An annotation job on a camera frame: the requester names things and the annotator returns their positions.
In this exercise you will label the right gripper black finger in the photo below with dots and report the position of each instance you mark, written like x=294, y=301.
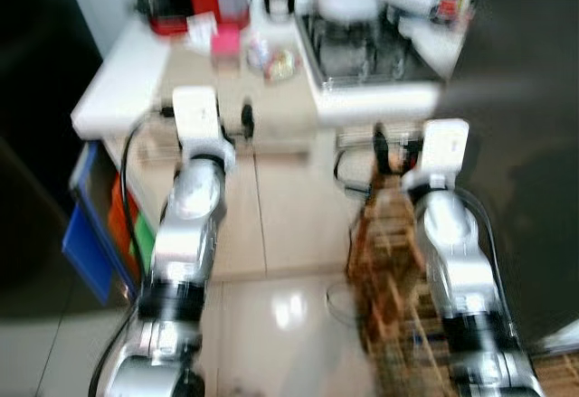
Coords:
x=381, y=148

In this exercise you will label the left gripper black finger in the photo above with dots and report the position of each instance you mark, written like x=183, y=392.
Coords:
x=247, y=118

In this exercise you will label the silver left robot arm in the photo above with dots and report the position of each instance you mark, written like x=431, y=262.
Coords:
x=181, y=234

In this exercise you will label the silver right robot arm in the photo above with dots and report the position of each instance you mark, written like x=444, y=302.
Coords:
x=452, y=252

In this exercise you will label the colourful snack packet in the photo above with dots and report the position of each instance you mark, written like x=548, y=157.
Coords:
x=276, y=62

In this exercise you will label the small pink box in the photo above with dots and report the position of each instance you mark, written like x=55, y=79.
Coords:
x=226, y=44

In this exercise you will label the metal dish rack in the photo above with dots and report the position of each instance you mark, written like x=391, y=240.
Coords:
x=362, y=53

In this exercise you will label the white paper packet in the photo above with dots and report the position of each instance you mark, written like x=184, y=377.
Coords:
x=201, y=31

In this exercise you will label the wooden slatted pallet rack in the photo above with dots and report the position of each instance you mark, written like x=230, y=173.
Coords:
x=389, y=261

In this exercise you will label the white counter beige cabinet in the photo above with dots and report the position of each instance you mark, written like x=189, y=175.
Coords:
x=118, y=89

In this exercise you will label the orange plastic item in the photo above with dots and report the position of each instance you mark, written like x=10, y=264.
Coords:
x=122, y=225

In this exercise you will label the green plastic item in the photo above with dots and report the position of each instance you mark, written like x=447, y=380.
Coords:
x=143, y=248

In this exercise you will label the blue plastic crate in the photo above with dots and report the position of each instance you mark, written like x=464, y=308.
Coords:
x=86, y=252

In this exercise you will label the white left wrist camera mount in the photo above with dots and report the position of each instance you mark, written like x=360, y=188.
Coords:
x=194, y=112

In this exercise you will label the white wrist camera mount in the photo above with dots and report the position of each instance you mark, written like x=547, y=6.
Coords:
x=445, y=144
x=194, y=112

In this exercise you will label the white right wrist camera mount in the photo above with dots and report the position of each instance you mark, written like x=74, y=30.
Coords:
x=445, y=144

